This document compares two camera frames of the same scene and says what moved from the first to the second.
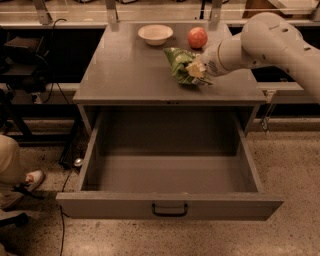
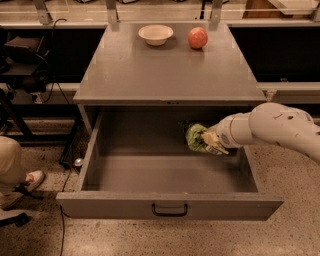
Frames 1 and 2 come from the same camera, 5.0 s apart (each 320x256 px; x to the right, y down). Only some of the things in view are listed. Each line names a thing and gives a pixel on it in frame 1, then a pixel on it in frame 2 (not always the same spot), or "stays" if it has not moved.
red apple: x=197 y=37 stays
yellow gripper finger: x=196 y=69 -> x=210 y=138
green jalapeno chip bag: x=179 y=61 -> x=194 y=139
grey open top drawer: x=169 y=162 stays
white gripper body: x=210 y=62 -> x=224 y=134
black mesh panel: x=76 y=144 stays
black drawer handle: x=168 y=214 stays
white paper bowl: x=155 y=34 stays
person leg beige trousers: x=12 y=175 stays
